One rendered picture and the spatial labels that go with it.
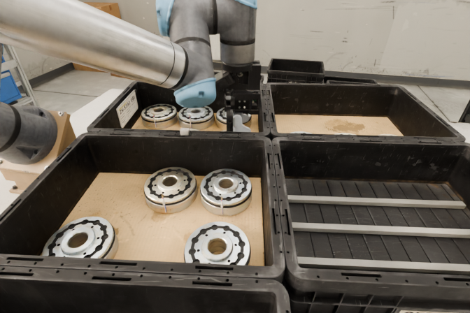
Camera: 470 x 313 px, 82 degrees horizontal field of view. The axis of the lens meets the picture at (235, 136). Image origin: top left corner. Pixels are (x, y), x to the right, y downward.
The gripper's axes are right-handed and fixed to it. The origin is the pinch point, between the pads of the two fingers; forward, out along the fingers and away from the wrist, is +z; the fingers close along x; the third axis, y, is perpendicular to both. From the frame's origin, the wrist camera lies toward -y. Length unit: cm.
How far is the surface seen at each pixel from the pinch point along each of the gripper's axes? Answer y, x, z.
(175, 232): -9.5, -27.7, 1.9
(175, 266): -6.2, -40.2, -8.1
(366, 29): 155, 258, 25
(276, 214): 6.9, -32.6, -8.1
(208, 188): -4.1, -19.7, -0.9
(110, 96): -56, 60, 15
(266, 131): 8.1, -10.3, -8.1
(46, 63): -223, 270, 66
